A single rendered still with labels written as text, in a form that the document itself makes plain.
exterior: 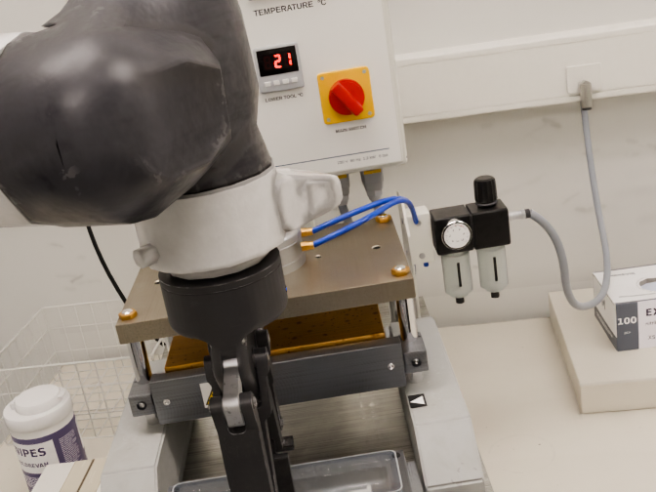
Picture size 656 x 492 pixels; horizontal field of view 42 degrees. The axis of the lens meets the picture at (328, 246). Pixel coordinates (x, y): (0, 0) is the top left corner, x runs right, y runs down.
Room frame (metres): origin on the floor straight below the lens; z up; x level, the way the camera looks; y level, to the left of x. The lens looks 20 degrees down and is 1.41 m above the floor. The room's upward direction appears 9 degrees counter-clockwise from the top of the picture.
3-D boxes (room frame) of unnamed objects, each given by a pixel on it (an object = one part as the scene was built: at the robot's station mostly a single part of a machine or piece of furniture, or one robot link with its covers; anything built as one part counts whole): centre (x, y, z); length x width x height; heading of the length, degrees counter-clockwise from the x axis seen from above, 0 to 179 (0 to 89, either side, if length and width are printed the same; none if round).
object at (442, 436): (0.72, -0.07, 0.97); 0.26 x 0.05 x 0.07; 179
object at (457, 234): (0.92, -0.16, 1.05); 0.15 x 0.05 x 0.15; 89
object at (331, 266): (0.83, 0.04, 1.08); 0.31 x 0.24 x 0.13; 89
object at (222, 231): (0.51, 0.05, 1.26); 0.13 x 0.12 x 0.05; 89
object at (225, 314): (0.50, 0.07, 1.19); 0.08 x 0.08 x 0.09
